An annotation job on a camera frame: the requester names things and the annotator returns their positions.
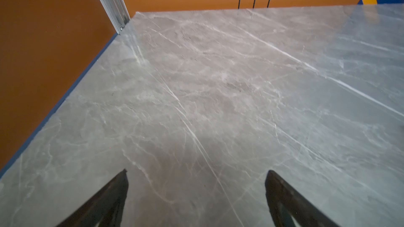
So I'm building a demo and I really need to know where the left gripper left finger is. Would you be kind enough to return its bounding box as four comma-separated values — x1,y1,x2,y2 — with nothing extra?
58,169,129,227

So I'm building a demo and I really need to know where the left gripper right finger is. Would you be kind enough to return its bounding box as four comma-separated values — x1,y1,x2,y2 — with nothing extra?
265,170,338,227

